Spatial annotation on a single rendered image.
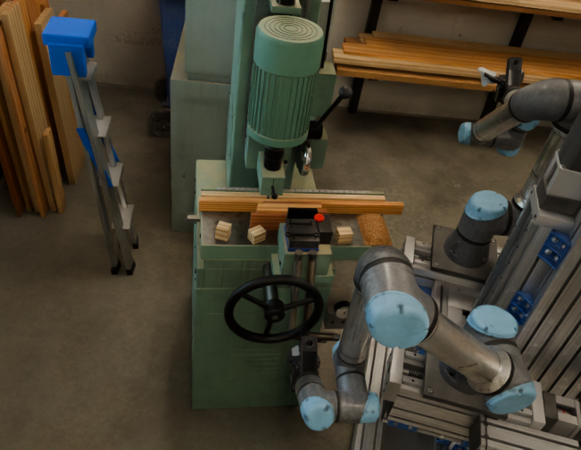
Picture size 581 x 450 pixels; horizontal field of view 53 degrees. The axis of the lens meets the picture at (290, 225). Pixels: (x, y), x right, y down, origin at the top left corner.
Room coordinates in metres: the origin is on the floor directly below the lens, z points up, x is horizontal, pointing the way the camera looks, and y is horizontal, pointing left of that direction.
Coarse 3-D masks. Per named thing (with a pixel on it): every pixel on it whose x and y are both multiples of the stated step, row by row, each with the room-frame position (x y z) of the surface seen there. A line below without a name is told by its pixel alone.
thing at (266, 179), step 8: (264, 160) 1.47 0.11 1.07; (264, 168) 1.42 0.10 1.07; (280, 168) 1.44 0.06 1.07; (264, 176) 1.38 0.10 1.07; (272, 176) 1.39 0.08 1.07; (280, 176) 1.40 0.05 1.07; (264, 184) 1.38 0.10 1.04; (272, 184) 1.39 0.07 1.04; (280, 184) 1.39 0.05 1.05; (264, 192) 1.38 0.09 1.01; (280, 192) 1.39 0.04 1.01
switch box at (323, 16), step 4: (324, 0) 1.74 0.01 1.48; (328, 0) 1.74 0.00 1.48; (324, 4) 1.73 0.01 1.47; (328, 4) 1.73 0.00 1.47; (320, 8) 1.73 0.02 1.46; (324, 8) 1.73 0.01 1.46; (328, 8) 1.73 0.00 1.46; (320, 12) 1.73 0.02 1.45; (324, 12) 1.73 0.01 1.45; (332, 12) 1.74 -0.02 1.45; (320, 16) 1.73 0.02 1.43; (324, 16) 1.73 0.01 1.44; (332, 16) 1.74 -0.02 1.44; (320, 20) 1.73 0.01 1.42; (324, 20) 1.73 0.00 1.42; (320, 24) 1.73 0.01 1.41; (324, 24) 1.73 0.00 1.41; (324, 28) 1.73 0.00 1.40; (324, 32) 1.73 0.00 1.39; (324, 36) 1.73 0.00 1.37; (328, 36) 1.74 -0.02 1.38
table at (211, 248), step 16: (208, 224) 1.32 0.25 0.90; (240, 224) 1.35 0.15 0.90; (336, 224) 1.42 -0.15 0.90; (352, 224) 1.44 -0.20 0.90; (208, 240) 1.25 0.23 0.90; (240, 240) 1.27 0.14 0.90; (272, 240) 1.30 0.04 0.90; (352, 240) 1.36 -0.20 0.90; (208, 256) 1.23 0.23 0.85; (224, 256) 1.24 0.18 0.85; (240, 256) 1.25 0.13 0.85; (256, 256) 1.26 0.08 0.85; (272, 256) 1.26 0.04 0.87; (336, 256) 1.32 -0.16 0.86; (352, 256) 1.33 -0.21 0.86; (272, 272) 1.21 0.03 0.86
